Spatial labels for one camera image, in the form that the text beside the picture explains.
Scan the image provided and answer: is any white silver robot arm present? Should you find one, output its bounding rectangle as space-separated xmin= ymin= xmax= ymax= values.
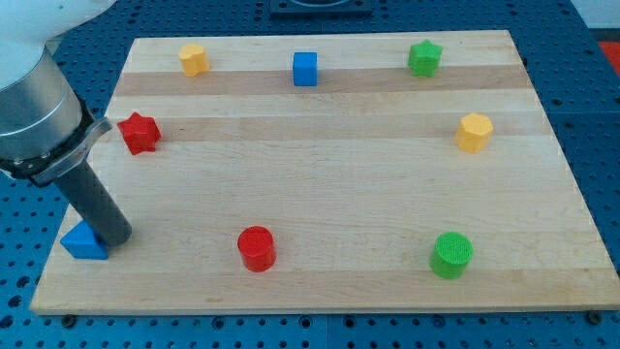
xmin=1 ymin=0 xmax=114 ymax=187

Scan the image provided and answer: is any green star block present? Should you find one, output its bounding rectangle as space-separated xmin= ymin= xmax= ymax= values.
xmin=408 ymin=40 xmax=443 ymax=78

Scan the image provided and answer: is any yellow heart block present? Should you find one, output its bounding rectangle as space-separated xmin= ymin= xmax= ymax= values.
xmin=177 ymin=44 xmax=210 ymax=77

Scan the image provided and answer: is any red star block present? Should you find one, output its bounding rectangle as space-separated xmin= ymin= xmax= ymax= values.
xmin=116 ymin=112 xmax=161 ymax=155

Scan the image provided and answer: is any wooden board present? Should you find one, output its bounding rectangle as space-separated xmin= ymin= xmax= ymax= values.
xmin=31 ymin=30 xmax=619 ymax=316

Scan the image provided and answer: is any red cylinder block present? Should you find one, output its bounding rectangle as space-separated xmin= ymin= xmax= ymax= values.
xmin=237 ymin=226 xmax=277 ymax=272

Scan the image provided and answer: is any blue cube block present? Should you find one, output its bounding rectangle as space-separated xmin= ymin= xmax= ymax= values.
xmin=293 ymin=51 xmax=318 ymax=86

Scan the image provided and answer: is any green cylinder block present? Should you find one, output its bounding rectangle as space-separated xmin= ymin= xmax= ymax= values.
xmin=429 ymin=232 xmax=474 ymax=279

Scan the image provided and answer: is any yellow hexagon block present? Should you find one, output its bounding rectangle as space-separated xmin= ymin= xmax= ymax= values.
xmin=455 ymin=112 xmax=494 ymax=153

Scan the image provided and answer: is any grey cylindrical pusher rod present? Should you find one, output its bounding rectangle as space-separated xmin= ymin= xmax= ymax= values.
xmin=54 ymin=160 xmax=132 ymax=247

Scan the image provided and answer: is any blue triangle block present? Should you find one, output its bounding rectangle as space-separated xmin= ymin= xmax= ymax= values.
xmin=60 ymin=220 xmax=109 ymax=260

